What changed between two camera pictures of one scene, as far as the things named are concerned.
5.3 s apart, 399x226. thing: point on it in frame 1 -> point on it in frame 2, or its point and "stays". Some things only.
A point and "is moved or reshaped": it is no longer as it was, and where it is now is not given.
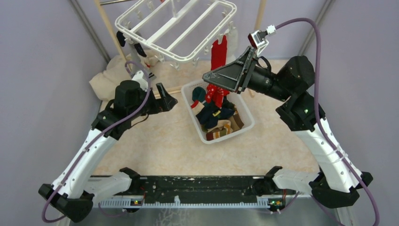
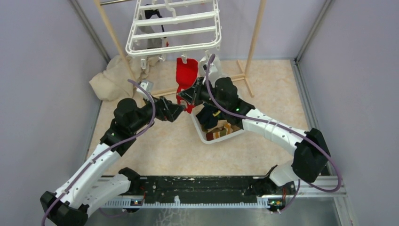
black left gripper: x=165 y=103 -> x=166 y=110
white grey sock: x=132 y=56 -> x=154 y=42
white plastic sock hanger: x=185 y=30 is moved or reshaped
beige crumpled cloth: x=117 y=70 stays
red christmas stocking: x=219 y=52 -> x=186 y=74
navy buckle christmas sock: x=208 y=117 stays
